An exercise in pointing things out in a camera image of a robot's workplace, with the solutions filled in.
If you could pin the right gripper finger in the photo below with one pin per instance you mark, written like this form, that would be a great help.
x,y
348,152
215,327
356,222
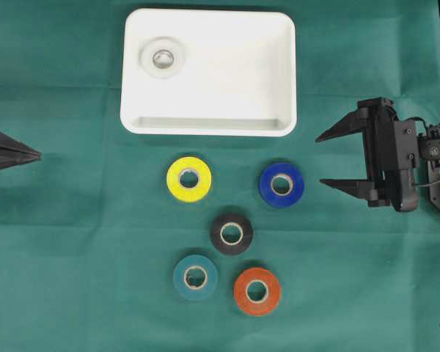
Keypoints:
x,y
351,123
360,189

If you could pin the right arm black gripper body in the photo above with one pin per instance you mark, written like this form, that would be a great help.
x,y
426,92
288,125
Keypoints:
x,y
389,144

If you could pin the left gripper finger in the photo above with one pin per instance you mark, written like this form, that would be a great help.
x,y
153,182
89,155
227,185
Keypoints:
x,y
10,144
10,158

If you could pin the black tape roll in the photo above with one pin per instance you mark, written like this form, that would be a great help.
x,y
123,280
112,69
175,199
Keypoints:
x,y
231,233

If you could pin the yellow tape roll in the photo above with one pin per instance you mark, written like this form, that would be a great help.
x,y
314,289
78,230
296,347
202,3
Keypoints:
x,y
189,179

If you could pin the white tape roll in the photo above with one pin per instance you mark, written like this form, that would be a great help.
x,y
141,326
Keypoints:
x,y
162,57

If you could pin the teal tape roll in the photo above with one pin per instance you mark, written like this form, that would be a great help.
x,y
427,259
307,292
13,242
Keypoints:
x,y
195,277

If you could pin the blue tape roll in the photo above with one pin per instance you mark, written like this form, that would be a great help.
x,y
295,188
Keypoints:
x,y
281,185

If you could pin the orange-red tape roll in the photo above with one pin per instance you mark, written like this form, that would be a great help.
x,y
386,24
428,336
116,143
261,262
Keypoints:
x,y
257,292

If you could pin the white plastic tray case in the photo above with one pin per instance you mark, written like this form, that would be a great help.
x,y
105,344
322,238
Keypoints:
x,y
239,78

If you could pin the green table cloth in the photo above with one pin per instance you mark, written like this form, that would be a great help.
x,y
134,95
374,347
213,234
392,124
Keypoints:
x,y
90,235

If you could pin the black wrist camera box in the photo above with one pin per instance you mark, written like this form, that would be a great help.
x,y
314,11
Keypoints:
x,y
401,190

